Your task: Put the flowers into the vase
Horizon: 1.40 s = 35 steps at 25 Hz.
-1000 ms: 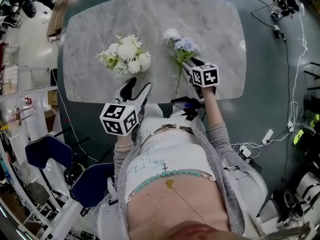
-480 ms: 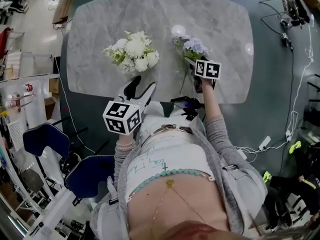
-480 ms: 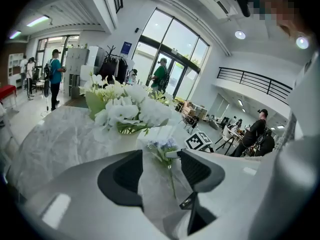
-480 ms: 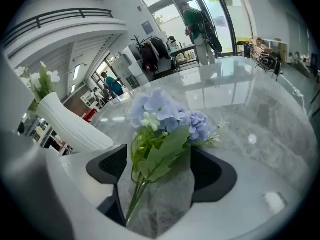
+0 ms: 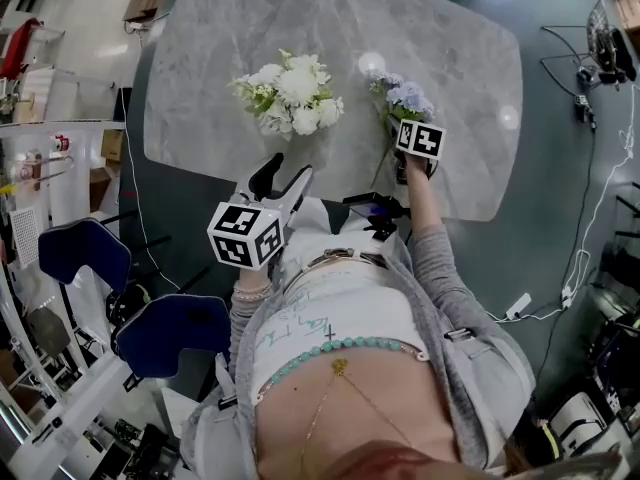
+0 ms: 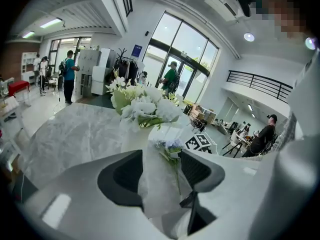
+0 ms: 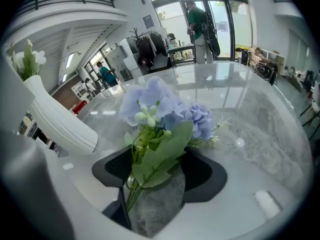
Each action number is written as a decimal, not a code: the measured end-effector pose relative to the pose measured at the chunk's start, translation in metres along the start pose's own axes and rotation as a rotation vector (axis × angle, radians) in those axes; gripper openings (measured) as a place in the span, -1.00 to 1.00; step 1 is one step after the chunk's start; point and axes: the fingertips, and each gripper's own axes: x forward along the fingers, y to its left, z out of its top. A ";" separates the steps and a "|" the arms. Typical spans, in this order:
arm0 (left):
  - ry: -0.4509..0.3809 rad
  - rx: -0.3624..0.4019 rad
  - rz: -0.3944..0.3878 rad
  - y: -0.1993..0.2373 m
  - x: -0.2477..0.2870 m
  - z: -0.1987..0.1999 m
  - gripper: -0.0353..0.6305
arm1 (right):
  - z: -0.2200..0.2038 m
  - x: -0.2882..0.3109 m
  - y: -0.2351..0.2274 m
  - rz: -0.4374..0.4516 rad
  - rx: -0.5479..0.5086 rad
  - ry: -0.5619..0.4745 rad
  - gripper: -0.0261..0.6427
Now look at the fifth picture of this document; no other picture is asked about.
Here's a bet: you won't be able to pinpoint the thin white floor cable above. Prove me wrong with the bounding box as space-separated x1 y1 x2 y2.
119 85 181 289

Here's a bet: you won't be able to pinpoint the purple flowers bunch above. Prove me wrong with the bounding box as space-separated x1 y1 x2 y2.
364 70 437 192

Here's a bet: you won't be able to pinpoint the small black floor device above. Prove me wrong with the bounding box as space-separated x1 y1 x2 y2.
573 93 599 130

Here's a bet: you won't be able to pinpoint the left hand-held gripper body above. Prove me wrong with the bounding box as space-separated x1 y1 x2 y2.
207 190 296 271

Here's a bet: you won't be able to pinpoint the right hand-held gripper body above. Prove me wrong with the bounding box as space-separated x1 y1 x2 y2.
394 119 447 185

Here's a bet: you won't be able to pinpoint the pink round gadget with loop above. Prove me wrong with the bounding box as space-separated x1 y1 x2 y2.
12 152 76 192

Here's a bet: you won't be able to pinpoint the belt with metal buckle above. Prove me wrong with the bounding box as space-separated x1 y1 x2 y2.
304 247 389 269

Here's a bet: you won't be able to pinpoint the open cardboard box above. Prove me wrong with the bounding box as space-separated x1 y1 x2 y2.
88 165 121 212

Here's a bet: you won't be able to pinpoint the black waist-mounted phone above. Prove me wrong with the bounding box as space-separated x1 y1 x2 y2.
343 192 411 242

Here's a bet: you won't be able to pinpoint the person's left forearm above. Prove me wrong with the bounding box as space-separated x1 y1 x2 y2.
227 265 276 359

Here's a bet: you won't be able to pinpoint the long white cable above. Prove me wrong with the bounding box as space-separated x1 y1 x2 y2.
564 83 640 302

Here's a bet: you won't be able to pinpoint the person's upper chest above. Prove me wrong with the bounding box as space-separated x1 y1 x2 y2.
254 352 456 469

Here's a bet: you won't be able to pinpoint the person's right forearm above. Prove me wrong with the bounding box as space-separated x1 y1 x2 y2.
403 156 484 319

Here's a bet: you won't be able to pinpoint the white scribbled top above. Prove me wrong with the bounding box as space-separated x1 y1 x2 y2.
249 262 426 404

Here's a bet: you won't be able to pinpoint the white flowers bunch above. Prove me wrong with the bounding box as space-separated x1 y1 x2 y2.
227 48 346 142

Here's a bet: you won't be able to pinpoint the grey knit cardigan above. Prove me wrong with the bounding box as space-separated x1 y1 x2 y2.
179 237 539 480

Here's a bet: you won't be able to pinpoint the white metal workbench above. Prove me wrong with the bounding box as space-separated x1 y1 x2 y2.
0 120 127 269

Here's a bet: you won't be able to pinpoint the grey marble table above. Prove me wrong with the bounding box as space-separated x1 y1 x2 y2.
143 0 525 222

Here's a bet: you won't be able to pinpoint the black wheeled base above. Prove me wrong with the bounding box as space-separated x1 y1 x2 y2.
107 282 151 329

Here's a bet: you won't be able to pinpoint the white trousers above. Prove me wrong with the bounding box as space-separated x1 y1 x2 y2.
282 198 407 269

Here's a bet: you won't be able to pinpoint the thin gold chain necklace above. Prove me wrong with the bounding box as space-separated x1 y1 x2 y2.
299 357 416 464

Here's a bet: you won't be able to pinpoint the green bead necklace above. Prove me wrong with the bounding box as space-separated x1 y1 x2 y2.
257 335 429 402

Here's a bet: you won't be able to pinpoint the white perforated board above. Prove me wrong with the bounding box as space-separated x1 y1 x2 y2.
9 206 40 269

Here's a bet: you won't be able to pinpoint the person's head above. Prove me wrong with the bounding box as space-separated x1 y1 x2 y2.
324 440 501 480

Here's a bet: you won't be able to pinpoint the white floor machine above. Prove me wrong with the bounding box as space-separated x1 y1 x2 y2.
547 391 624 458

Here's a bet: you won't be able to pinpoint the closed cardboard box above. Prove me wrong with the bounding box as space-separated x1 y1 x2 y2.
102 128 125 162

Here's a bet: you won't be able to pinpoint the pearl bead bracelets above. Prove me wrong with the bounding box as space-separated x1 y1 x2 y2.
233 282 274 302

